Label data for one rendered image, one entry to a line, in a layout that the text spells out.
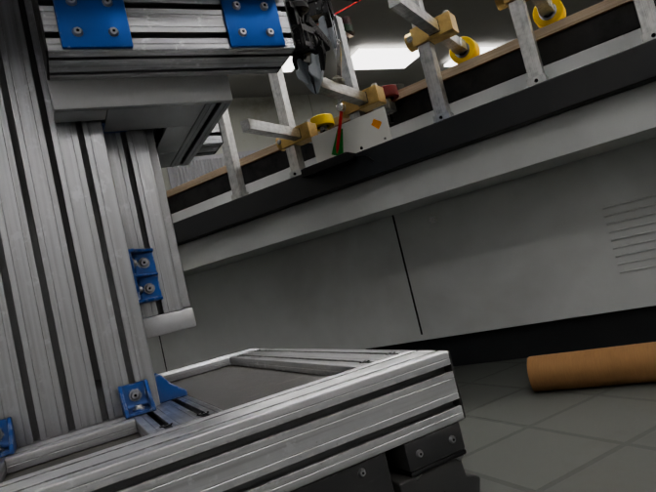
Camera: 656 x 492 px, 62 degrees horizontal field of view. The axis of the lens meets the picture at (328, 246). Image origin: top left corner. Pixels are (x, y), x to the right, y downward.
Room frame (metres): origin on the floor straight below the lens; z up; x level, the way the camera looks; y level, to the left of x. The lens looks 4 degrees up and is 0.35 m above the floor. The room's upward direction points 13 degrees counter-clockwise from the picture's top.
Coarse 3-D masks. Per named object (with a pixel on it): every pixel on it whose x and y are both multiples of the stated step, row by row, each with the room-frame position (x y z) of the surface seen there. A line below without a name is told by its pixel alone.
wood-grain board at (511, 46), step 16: (608, 0) 1.37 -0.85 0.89; (624, 0) 1.35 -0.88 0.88; (576, 16) 1.41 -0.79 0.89; (592, 16) 1.39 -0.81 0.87; (544, 32) 1.46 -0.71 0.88; (496, 48) 1.53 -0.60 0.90; (512, 48) 1.51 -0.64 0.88; (464, 64) 1.58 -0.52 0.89; (480, 64) 1.57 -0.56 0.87; (400, 96) 1.70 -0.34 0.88; (368, 112) 1.78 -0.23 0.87; (272, 144) 1.99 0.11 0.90; (240, 160) 2.08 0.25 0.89; (256, 160) 2.05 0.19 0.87; (208, 176) 2.18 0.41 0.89; (176, 192) 2.29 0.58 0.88
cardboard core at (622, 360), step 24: (528, 360) 1.26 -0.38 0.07; (552, 360) 1.22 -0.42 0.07; (576, 360) 1.19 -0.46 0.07; (600, 360) 1.16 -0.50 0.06; (624, 360) 1.14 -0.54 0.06; (648, 360) 1.11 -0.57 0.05; (552, 384) 1.22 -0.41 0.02; (576, 384) 1.20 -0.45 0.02; (600, 384) 1.17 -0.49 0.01; (624, 384) 1.16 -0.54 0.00
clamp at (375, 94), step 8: (368, 88) 1.52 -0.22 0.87; (376, 88) 1.51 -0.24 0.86; (368, 96) 1.53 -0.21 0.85; (376, 96) 1.51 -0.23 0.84; (384, 96) 1.55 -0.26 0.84; (352, 104) 1.56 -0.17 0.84; (368, 104) 1.53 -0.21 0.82; (376, 104) 1.54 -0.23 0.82; (344, 112) 1.58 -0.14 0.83; (352, 112) 1.56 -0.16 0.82
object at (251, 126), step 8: (248, 120) 1.46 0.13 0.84; (256, 120) 1.49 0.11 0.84; (248, 128) 1.46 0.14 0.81; (256, 128) 1.48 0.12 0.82; (264, 128) 1.51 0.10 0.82; (272, 128) 1.55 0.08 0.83; (280, 128) 1.58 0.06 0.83; (288, 128) 1.62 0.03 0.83; (296, 128) 1.65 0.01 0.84; (272, 136) 1.58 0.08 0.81; (280, 136) 1.60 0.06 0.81; (288, 136) 1.62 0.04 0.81; (296, 136) 1.64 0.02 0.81
